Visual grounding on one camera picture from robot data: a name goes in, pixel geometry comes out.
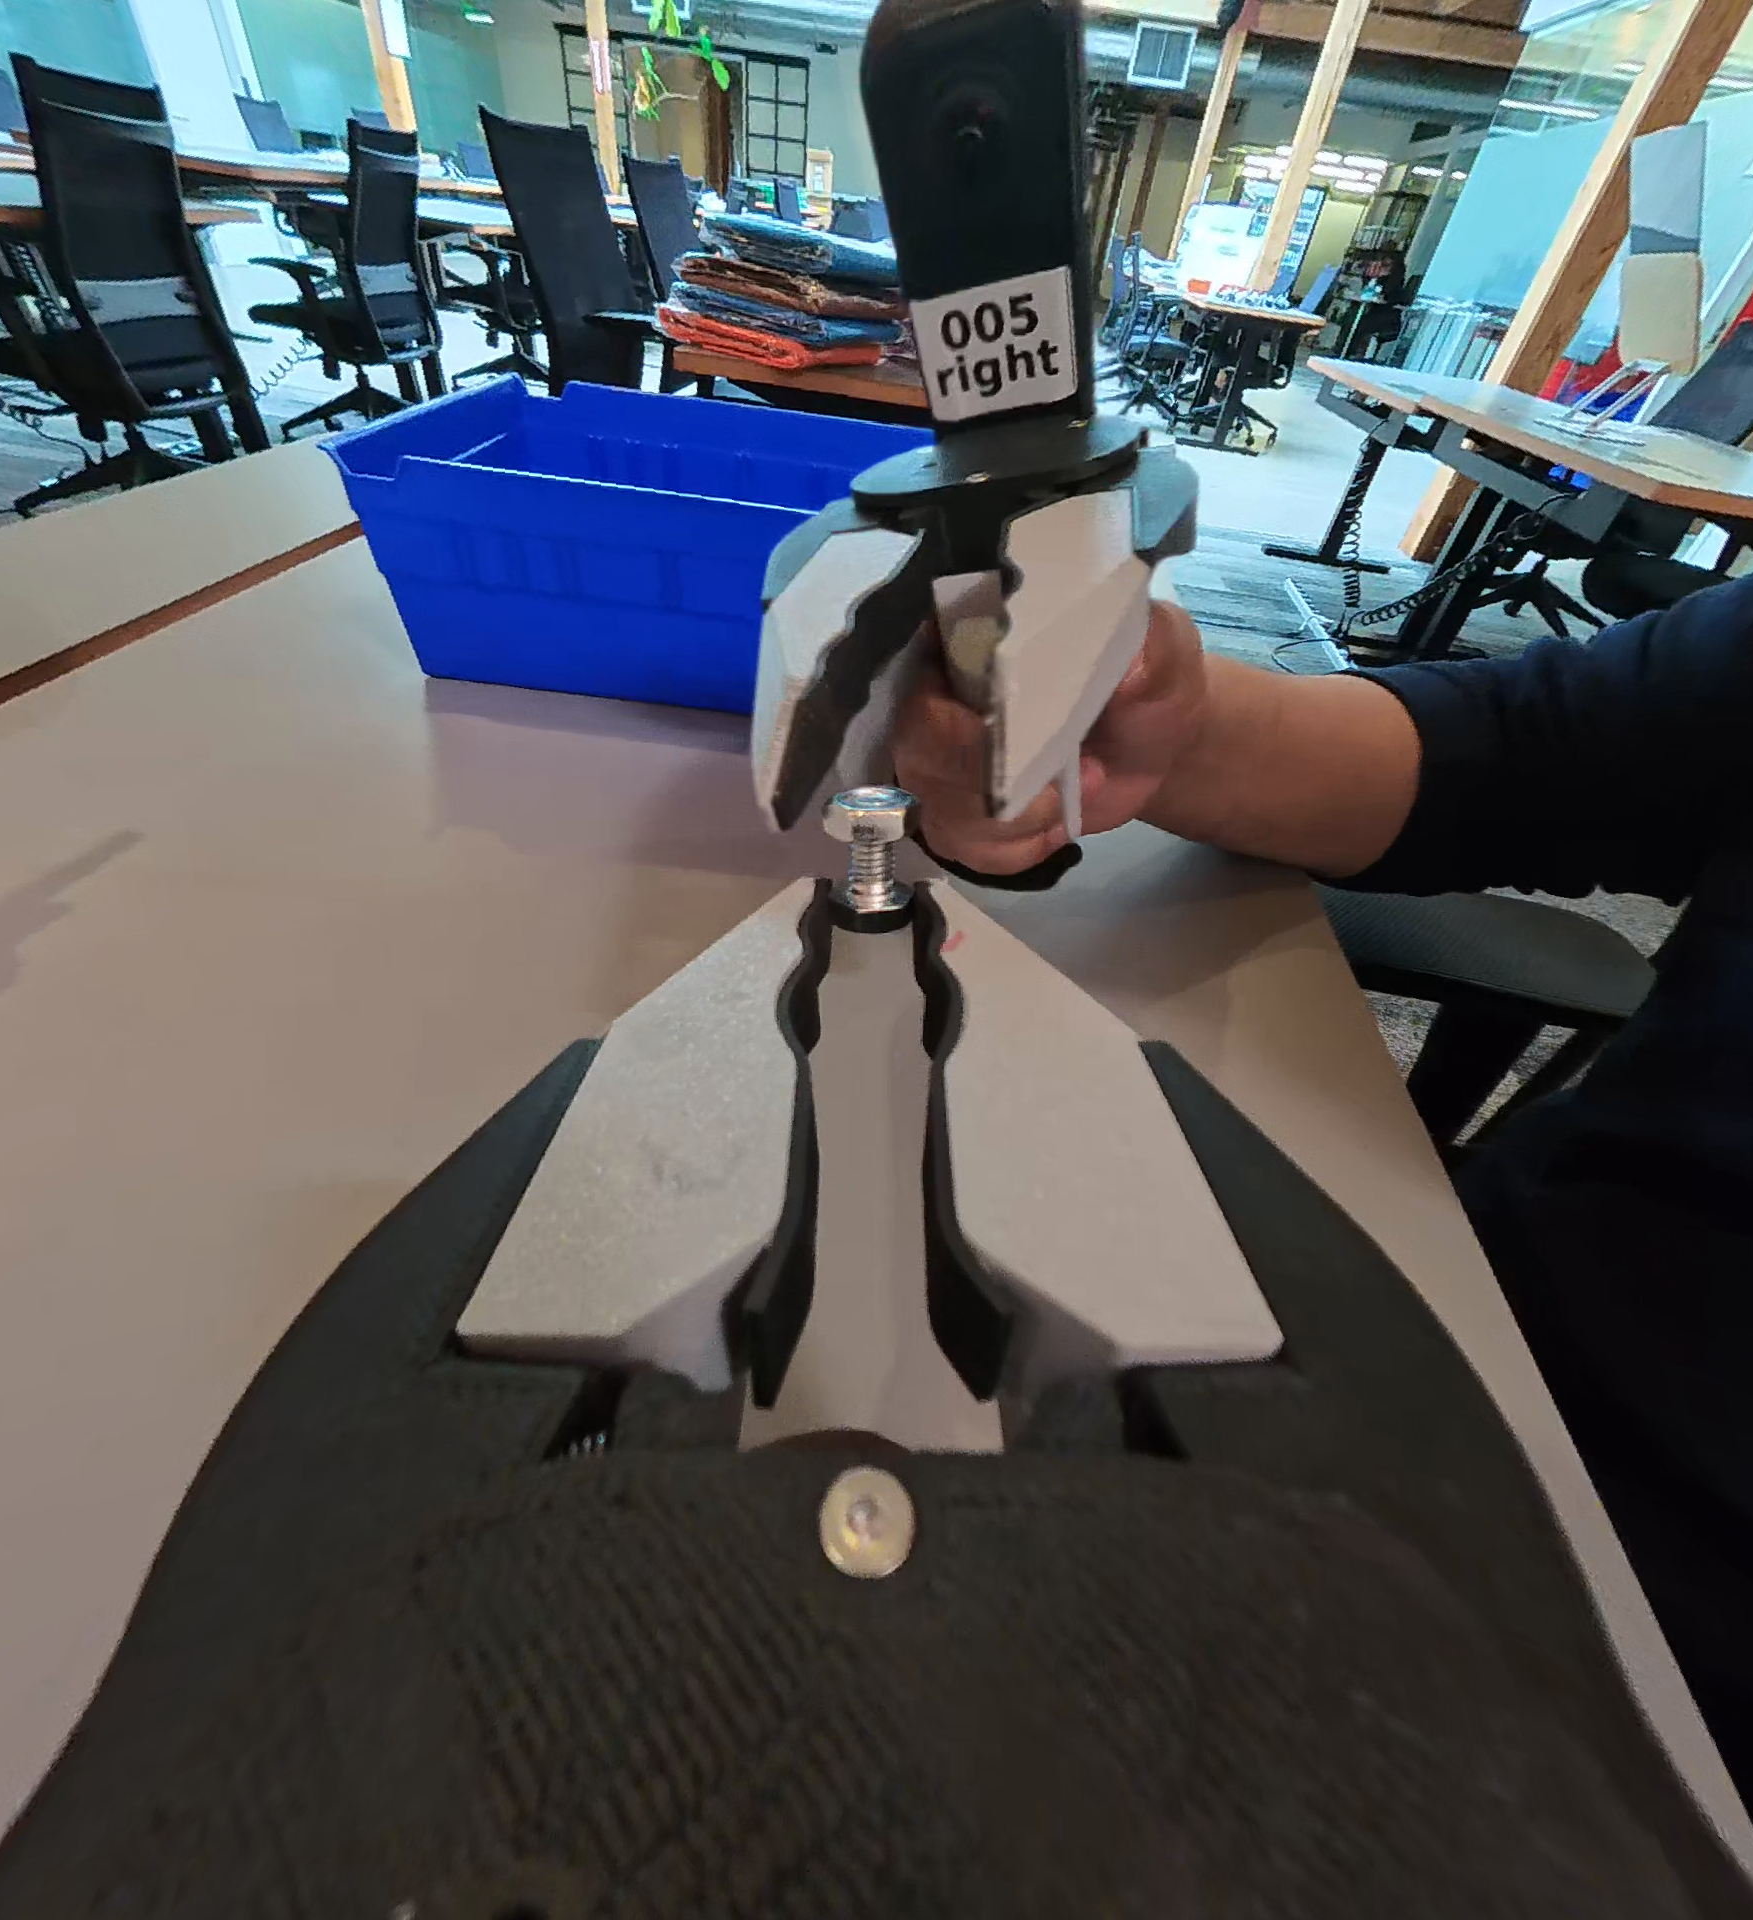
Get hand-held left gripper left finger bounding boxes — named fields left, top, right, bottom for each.
left=453, top=877, right=827, bottom=1413

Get person's right forearm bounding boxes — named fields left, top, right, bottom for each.
left=1199, top=543, right=1753, bottom=963

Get person's right hand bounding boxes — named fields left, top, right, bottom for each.
left=887, top=597, right=1223, bottom=879

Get wooden desk black frame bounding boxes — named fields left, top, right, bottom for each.
left=1307, top=353, right=1753, bottom=666

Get person's black office chair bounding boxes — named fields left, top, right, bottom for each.
left=1323, top=885, right=1659, bottom=1150

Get black coiled cable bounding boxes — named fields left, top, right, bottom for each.
left=1272, top=556, right=1496, bottom=672

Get short silver bolt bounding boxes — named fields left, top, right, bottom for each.
left=827, top=837, right=913, bottom=920

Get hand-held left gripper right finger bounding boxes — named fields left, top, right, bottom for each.
left=913, top=879, right=1287, bottom=1411

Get blue plastic bin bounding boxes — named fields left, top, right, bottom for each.
left=321, top=375, right=940, bottom=717

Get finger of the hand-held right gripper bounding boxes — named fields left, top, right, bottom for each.
left=980, top=487, right=1161, bottom=841
left=750, top=523, right=940, bottom=837

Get slanted wooden post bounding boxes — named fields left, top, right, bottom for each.
left=1403, top=0, right=1753, bottom=562

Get stack of folded cloths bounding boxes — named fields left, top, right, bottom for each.
left=657, top=210, right=919, bottom=372

